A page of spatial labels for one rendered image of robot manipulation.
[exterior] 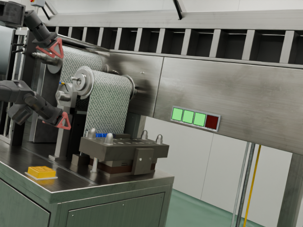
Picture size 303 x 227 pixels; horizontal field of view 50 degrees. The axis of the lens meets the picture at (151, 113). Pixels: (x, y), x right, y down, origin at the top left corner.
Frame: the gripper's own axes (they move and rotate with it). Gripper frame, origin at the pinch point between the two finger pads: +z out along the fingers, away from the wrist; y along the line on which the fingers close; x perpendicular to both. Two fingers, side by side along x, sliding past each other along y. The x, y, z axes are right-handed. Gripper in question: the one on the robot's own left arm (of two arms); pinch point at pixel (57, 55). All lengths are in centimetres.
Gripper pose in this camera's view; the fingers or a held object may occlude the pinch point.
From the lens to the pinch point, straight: 140.3
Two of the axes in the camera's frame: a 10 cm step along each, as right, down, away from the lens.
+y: 7.5, 1.6, -6.4
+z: 3.9, 6.8, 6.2
